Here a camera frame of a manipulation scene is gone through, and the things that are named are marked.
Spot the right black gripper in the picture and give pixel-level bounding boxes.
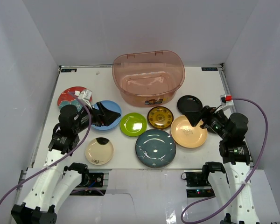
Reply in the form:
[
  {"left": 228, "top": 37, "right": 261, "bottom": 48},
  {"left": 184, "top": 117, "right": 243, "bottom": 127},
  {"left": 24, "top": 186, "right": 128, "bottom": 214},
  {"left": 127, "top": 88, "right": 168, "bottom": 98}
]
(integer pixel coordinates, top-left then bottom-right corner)
[{"left": 184, "top": 105, "right": 230, "bottom": 140}]

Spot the light blue plate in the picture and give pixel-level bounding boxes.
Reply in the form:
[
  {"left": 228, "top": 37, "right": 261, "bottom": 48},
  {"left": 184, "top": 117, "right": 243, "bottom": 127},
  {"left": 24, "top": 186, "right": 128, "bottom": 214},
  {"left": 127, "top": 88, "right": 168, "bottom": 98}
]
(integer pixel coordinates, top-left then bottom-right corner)
[{"left": 92, "top": 100, "right": 122, "bottom": 131}]

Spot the peach orange plate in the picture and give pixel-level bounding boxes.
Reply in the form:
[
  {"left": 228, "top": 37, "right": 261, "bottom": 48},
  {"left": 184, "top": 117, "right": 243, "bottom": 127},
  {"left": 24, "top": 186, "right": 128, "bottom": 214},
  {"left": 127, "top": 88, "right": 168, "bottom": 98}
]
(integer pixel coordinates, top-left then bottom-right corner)
[{"left": 170, "top": 115, "right": 208, "bottom": 148}]

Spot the lime green plate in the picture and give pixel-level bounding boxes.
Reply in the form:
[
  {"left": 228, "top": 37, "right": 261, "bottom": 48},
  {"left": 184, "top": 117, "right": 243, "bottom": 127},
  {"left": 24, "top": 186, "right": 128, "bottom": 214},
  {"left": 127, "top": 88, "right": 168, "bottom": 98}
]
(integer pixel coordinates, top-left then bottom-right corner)
[{"left": 120, "top": 112, "right": 147, "bottom": 137}]

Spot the brown yellow patterned plate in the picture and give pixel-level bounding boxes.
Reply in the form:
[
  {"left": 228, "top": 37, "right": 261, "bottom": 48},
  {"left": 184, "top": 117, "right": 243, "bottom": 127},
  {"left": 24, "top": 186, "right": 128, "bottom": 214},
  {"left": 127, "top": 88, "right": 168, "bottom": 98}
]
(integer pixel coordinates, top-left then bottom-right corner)
[{"left": 147, "top": 106, "right": 174, "bottom": 130}]

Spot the cream plate with black mark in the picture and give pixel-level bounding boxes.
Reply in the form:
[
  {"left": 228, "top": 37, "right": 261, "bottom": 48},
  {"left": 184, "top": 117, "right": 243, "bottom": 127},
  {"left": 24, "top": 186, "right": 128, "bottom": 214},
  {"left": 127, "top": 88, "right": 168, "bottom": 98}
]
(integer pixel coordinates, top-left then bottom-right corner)
[{"left": 85, "top": 137, "right": 114, "bottom": 165}]

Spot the red floral plate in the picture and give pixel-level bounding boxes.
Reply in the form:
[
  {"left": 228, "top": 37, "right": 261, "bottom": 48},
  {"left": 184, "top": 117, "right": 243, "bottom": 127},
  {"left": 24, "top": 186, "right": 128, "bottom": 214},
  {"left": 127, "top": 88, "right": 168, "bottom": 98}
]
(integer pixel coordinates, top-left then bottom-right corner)
[{"left": 57, "top": 86, "right": 87, "bottom": 111}]

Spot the dark teal plate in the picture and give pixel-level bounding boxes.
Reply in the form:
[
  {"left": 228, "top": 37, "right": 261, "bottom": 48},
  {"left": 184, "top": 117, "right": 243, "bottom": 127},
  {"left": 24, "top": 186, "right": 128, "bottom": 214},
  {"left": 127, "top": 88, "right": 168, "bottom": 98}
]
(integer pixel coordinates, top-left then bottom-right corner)
[{"left": 135, "top": 129, "right": 176, "bottom": 168}]

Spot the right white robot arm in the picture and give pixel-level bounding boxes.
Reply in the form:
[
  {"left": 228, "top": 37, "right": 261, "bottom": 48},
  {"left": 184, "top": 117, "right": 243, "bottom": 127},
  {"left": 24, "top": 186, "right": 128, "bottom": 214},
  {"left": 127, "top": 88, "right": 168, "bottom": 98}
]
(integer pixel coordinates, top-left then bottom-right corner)
[{"left": 184, "top": 106, "right": 259, "bottom": 224}]

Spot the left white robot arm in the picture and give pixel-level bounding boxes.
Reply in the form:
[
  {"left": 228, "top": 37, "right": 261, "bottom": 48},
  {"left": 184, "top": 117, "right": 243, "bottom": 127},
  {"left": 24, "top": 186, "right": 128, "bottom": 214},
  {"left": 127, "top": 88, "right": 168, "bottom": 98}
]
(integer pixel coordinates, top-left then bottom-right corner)
[{"left": 11, "top": 102, "right": 121, "bottom": 224}]

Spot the pink translucent plastic bin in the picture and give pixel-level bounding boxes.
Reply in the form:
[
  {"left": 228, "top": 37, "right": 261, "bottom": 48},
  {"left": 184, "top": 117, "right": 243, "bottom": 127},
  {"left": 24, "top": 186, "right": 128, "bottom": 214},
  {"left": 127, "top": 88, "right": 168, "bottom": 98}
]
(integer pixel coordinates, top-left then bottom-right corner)
[{"left": 112, "top": 50, "right": 185, "bottom": 107}]

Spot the glossy black plate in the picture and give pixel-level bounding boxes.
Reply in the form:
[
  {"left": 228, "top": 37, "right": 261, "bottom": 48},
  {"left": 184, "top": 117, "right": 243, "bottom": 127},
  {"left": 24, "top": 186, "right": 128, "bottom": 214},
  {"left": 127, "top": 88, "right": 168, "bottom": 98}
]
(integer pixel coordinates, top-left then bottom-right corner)
[{"left": 177, "top": 95, "right": 203, "bottom": 114}]

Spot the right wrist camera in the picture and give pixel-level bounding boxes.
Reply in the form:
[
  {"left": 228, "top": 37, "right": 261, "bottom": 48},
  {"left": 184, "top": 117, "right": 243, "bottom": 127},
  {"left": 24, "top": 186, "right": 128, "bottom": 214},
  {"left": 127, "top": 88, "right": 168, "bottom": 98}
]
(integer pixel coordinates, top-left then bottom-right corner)
[{"left": 220, "top": 95, "right": 234, "bottom": 106}]

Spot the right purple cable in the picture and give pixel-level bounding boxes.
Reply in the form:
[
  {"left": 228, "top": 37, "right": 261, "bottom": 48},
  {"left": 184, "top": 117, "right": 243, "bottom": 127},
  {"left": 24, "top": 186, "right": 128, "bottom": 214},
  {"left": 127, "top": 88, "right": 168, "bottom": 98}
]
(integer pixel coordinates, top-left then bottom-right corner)
[{"left": 181, "top": 98, "right": 269, "bottom": 224}]

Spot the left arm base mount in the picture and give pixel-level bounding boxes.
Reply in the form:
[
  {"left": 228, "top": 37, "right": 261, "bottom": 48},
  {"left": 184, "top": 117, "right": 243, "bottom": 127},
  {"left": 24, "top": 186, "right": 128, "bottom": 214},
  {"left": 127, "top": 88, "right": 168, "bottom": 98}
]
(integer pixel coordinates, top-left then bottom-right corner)
[{"left": 70, "top": 172, "right": 106, "bottom": 196}]

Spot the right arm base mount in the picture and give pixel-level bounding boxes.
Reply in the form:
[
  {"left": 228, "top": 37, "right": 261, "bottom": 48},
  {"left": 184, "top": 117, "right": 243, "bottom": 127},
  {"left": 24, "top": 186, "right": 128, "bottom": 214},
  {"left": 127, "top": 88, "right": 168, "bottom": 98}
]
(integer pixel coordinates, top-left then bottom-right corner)
[{"left": 181, "top": 172, "right": 215, "bottom": 198}]

